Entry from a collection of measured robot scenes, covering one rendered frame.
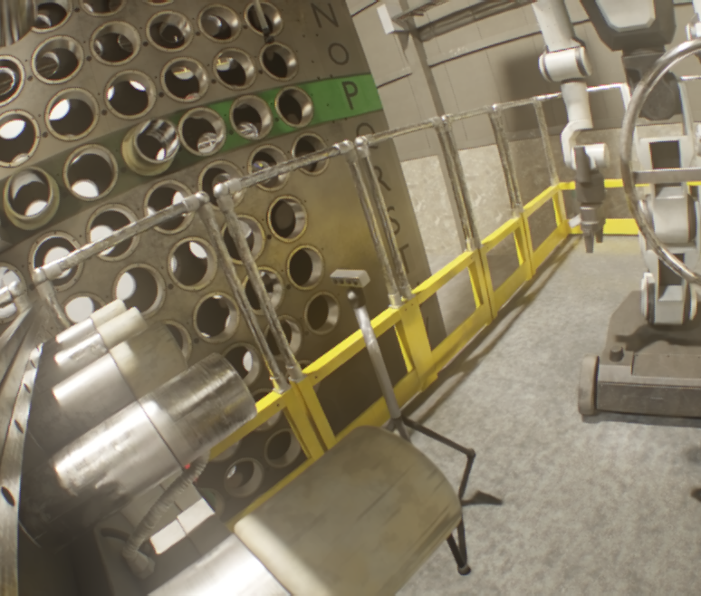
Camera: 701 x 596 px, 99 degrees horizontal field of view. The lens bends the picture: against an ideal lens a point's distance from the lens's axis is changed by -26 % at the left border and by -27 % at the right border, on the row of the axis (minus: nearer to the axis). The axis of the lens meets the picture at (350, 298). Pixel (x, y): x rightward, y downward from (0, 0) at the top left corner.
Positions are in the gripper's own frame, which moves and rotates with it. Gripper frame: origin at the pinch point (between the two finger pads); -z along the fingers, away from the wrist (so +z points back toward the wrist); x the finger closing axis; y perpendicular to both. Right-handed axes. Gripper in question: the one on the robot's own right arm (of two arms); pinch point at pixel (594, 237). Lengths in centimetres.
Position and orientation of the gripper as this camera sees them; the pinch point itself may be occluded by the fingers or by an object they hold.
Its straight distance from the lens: 123.0
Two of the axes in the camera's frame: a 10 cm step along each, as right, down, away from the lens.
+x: -7.4, 3.7, -5.6
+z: -2.2, -9.2, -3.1
